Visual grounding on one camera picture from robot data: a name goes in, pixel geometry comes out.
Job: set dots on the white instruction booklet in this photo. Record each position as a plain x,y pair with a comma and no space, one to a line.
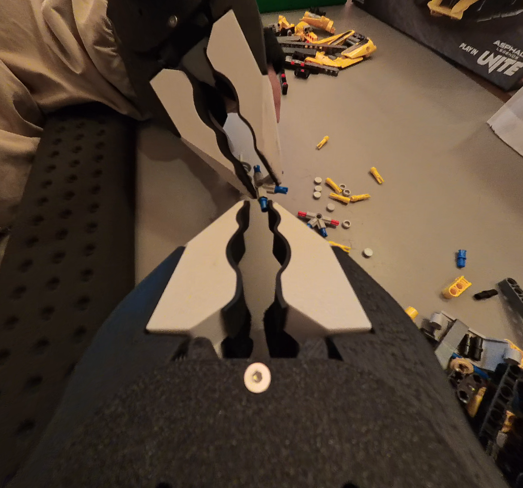
510,124

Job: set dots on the pile of toy bricks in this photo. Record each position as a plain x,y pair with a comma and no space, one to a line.
482,373

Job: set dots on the person's left hand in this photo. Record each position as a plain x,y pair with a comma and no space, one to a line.
276,99

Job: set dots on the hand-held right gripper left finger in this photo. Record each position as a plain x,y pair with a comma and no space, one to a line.
196,292

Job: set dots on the yellow holed toy brick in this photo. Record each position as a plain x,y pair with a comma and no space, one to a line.
456,287

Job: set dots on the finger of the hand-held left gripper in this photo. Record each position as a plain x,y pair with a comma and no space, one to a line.
184,112
245,71

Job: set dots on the grey desk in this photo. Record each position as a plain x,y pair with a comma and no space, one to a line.
408,128

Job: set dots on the yellow toy car section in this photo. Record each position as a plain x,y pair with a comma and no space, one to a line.
327,50

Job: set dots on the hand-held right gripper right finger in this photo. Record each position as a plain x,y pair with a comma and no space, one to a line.
322,292

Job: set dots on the black toy pin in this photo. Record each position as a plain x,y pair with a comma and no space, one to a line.
485,294

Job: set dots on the long dark grey beam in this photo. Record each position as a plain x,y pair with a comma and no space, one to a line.
513,292

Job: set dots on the dark toy car box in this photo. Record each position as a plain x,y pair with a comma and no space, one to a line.
449,26

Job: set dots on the grey toy angle connector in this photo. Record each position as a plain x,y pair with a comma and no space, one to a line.
318,221
265,183

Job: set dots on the person's left forearm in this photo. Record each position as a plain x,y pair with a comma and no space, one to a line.
53,38

